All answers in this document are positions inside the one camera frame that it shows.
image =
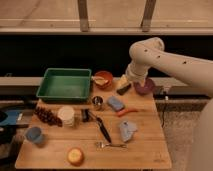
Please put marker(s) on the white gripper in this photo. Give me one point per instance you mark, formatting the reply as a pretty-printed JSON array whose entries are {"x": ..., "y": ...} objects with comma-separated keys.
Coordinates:
[{"x": 130, "y": 75}]

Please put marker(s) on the light blue cloth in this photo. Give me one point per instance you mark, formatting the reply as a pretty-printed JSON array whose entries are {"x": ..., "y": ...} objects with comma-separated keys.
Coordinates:
[{"x": 127, "y": 129}]

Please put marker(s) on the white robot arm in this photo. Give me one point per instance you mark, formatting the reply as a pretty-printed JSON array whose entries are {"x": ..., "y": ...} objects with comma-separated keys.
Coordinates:
[{"x": 189, "y": 70}]

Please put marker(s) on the small metal cup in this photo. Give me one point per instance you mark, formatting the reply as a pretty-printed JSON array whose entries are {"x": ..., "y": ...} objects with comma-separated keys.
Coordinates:
[{"x": 97, "y": 102}]

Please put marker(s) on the blue plastic cup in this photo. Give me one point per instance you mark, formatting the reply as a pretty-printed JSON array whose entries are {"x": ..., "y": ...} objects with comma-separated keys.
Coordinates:
[{"x": 34, "y": 135}]

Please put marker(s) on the dark brown block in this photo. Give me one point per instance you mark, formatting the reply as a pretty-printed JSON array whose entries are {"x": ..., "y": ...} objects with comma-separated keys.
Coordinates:
[{"x": 123, "y": 90}]

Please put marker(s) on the orange bowl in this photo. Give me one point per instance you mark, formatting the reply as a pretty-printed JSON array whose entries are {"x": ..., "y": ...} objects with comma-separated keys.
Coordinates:
[{"x": 102, "y": 79}]

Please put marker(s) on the purple bowl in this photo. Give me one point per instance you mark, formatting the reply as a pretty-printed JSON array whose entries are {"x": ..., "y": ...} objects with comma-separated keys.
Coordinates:
[{"x": 147, "y": 88}]

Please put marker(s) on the blue sponge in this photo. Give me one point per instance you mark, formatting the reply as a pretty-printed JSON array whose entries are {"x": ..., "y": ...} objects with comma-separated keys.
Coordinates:
[{"x": 115, "y": 104}]

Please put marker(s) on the green plastic tray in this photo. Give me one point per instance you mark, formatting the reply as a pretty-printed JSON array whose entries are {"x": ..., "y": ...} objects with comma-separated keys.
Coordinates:
[{"x": 65, "y": 85}]

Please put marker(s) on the metal fork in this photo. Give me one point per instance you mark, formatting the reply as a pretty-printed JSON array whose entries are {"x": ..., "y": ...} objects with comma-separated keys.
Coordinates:
[{"x": 103, "y": 145}]

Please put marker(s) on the bunch of dark grapes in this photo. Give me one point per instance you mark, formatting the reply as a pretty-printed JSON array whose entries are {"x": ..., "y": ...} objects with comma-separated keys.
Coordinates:
[{"x": 47, "y": 116}]

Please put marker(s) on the yellow round bread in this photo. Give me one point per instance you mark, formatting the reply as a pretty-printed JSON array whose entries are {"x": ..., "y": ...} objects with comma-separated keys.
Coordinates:
[{"x": 75, "y": 156}]

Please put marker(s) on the blue object at left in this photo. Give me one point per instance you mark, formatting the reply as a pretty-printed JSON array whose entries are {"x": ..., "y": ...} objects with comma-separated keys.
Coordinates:
[{"x": 13, "y": 116}]

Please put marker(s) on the black handled knife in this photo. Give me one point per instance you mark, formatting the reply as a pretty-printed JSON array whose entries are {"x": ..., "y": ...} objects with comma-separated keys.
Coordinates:
[{"x": 101, "y": 127}]

